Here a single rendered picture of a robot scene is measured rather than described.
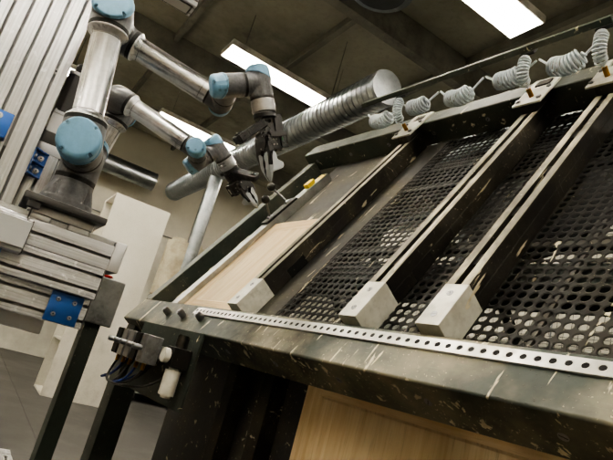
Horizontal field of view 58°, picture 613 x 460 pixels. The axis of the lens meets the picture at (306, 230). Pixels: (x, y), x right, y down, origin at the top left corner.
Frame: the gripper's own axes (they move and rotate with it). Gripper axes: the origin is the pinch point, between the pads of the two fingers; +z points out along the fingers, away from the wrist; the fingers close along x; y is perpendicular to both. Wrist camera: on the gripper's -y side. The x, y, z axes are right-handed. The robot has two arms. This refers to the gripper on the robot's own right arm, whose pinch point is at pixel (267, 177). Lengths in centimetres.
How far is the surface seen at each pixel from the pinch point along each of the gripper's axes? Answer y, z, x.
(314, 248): 19.1, 24.3, 9.7
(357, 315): -8, 40, -48
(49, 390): -34, 124, 422
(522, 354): -6, 45, -90
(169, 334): -27, 46, 36
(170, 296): -11, 36, 82
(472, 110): 83, -18, -12
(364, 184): 46.0, 3.8, 11.3
